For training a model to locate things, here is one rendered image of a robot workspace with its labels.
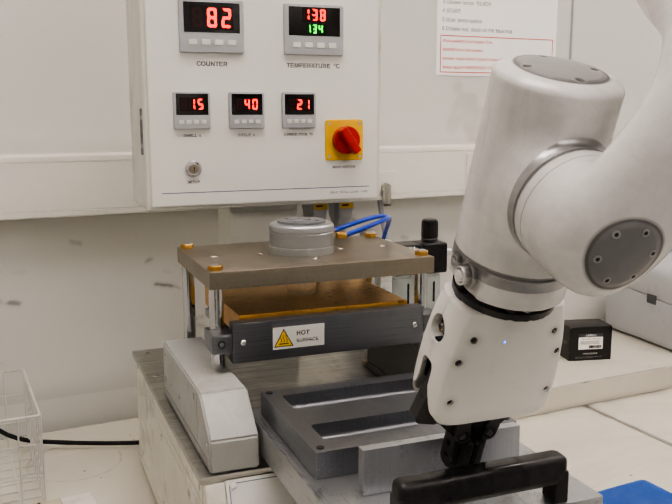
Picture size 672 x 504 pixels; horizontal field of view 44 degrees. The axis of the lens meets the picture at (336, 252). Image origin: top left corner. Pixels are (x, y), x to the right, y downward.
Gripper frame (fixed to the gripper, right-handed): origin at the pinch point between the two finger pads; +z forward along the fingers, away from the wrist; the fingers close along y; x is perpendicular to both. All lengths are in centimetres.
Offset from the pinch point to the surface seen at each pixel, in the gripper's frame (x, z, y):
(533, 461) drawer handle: -3.7, -1.2, 4.1
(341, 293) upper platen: 36.2, 8.0, 4.2
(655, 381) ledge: 51, 44, 79
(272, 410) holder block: 17.5, 8.6, -10.1
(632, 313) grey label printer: 72, 43, 89
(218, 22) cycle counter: 61, -18, -7
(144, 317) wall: 80, 38, -12
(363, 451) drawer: 2.6, 1.1, -7.5
